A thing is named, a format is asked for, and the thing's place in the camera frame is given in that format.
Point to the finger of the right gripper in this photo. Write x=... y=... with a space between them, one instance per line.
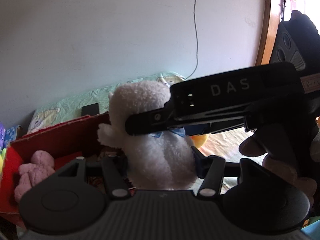
x=149 y=122

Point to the mauve teddy bear plush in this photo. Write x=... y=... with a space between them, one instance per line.
x=41 y=166

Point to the black smartphone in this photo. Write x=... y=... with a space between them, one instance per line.
x=92 y=109

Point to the lime green frog plush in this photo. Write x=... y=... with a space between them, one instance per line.
x=2 y=158

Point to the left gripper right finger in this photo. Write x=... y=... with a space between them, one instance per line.
x=210 y=169

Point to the bear print bed sheet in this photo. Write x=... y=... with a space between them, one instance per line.
x=70 y=108

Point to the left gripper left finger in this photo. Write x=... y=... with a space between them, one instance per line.
x=115 y=185

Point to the purple tissue pack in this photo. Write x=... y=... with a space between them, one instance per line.
x=2 y=136

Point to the white bunny plush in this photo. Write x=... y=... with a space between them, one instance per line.
x=157 y=161

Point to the yellow tiger plush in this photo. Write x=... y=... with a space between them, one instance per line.
x=199 y=140

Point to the red cardboard box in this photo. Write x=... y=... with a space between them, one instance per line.
x=74 y=197

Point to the blue checkered cloth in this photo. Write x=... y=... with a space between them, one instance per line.
x=12 y=134

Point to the person's right hand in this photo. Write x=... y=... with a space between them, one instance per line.
x=304 y=178

